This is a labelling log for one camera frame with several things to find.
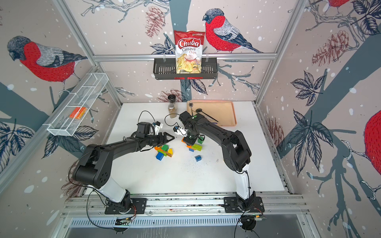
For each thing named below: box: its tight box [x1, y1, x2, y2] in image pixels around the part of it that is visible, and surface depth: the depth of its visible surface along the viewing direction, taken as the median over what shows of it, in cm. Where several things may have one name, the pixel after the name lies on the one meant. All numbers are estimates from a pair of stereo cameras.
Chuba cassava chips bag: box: [173, 30, 206, 74], surface depth 87 cm
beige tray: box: [187, 100, 237, 127], surface depth 120 cm
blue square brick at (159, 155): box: [155, 151, 164, 161], surface depth 92 cm
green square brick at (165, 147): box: [161, 144, 170, 152], surface depth 95 cm
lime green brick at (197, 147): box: [191, 143, 203, 152], surface depth 92 cm
